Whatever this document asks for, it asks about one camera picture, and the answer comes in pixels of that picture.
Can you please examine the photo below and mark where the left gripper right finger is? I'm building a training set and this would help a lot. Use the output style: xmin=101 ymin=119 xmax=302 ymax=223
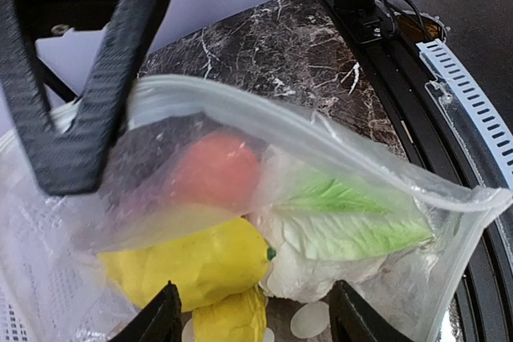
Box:
xmin=329 ymin=280 xmax=412 ymax=342

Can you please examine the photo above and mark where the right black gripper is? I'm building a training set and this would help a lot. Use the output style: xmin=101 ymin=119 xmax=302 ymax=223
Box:
xmin=1 ymin=0 xmax=170 ymax=195

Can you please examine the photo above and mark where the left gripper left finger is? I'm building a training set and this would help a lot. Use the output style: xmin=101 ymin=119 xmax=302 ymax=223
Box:
xmin=109 ymin=281 xmax=182 ymax=342

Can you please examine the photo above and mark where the clear zip top bag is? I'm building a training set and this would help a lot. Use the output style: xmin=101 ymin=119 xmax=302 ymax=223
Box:
xmin=1 ymin=75 xmax=512 ymax=341

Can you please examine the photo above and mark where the white fake cauliflower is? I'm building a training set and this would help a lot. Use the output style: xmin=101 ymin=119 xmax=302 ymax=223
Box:
xmin=256 ymin=145 xmax=434 ymax=303

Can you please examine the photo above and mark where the green fake vegetable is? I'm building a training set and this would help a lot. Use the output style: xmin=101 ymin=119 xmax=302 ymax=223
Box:
xmin=273 ymin=167 xmax=433 ymax=262

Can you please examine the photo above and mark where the orange fake pumpkin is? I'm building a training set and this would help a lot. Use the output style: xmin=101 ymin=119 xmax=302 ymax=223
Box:
xmin=164 ymin=131 xmax=261 ymax=212

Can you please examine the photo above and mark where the white perforated plastic basket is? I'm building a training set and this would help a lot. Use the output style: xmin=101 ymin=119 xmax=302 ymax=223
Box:
xmin=1 ymin=129 xmax=137 ymax=341

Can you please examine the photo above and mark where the white slotted cable duct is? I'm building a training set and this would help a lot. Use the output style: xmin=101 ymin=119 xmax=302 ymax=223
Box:
xmin=417 ymin=39 xmax=512 ymax=187

